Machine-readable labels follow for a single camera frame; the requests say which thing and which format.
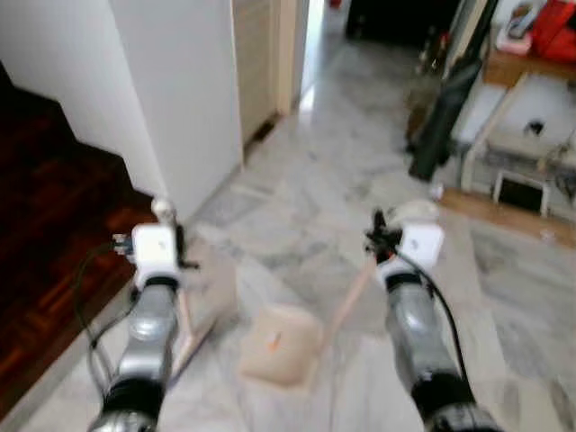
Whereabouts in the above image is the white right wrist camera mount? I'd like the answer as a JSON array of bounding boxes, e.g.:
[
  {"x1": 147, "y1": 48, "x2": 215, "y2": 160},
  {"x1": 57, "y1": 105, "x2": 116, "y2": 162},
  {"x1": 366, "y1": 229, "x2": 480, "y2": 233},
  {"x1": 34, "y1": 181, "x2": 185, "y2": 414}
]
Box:
[{"x1": 396, "y1": 220, "x2": 446, "y2": 271}]

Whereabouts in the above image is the dark wooden staircase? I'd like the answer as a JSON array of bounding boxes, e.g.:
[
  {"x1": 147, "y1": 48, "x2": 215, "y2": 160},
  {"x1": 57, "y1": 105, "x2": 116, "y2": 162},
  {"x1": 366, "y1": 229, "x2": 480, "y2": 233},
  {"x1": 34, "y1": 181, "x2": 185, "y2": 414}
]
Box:
[{"x1": 0, "y1": 63, "x2": 154, "y2": 419}]

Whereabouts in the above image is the light wood door frame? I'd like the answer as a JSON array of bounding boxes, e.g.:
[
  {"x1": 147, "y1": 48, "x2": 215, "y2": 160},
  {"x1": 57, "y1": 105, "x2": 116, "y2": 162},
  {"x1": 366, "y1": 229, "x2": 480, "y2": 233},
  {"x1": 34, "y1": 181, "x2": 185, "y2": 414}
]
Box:
[{"x1": 232, "y1": 0, "x2": 311, "y2": 145}]

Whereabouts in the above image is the long black bag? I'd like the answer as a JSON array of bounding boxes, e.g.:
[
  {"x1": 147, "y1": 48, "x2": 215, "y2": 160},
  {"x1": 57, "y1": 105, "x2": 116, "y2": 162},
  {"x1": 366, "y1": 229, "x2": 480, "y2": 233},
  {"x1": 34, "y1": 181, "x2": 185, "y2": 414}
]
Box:
[{"x1": 409, "y1": 0, "x2": 500, "y2": 181}]

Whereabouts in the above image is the white low cabinet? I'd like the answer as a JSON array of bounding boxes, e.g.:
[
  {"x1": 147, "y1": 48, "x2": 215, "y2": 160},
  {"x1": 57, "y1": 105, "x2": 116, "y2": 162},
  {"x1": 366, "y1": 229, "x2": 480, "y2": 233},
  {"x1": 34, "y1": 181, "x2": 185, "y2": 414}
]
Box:
[{"x1": 450, "y1": 54, "x2": 576, "y2": 221}]

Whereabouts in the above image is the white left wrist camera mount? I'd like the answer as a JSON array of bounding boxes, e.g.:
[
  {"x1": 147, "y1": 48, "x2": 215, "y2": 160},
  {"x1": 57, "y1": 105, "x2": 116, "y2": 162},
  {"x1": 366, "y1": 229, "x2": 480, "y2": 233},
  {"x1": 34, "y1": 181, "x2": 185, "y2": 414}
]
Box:
[{"x1": 130, "y1": 223, "x2": 181, "y2": 287}]

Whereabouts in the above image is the red bag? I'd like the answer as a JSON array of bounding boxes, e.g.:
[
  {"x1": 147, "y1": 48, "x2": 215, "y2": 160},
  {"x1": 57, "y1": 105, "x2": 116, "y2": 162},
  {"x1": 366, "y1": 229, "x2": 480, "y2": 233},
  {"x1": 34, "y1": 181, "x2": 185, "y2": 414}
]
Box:
[{"x1": 531, "y1": 0, "x2": 576, "y2": 64}]

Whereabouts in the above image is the brown wooden base board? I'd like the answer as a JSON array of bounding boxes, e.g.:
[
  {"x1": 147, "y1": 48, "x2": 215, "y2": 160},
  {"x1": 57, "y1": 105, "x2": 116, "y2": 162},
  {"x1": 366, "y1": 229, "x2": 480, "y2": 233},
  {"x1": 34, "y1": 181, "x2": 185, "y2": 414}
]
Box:
[{"x1": 436, "y1": 184, "x2": 576, "y2": 248}]

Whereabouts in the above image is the beige broom with purple bristles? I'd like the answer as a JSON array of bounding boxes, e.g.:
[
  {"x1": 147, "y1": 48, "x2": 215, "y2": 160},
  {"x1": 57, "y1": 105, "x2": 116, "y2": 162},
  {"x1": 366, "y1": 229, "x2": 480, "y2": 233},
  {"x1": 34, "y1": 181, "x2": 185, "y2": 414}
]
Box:
[{"x1": 151, "y1": 198, "x2": 219, "y2": 386}]

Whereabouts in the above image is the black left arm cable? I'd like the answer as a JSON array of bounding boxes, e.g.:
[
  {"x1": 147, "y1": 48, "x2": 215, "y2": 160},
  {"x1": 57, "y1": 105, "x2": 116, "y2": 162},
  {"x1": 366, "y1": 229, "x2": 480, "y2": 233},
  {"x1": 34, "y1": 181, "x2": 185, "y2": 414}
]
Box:
[{"x1": 74, "y1": 236, "x2": 136, "y2": 379}]

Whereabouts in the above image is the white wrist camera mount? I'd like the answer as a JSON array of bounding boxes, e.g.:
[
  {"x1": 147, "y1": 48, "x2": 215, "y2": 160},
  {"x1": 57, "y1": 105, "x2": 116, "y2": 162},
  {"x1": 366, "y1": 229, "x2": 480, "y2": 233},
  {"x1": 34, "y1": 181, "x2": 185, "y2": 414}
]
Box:
[
  {"x1": 396, "y1": 220, "x2": 446, "y2": 271},
  {"x1": 130, "y1": 223, "x2": 181, "y2": 287}
]

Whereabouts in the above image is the beige long-handled dustpan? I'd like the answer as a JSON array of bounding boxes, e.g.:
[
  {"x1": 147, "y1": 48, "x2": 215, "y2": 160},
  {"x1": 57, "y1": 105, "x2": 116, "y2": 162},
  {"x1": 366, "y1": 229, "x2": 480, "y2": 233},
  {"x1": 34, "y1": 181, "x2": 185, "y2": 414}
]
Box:
[{"x1": 238, "y1": 200, "x2": 440, "y2": 390}]

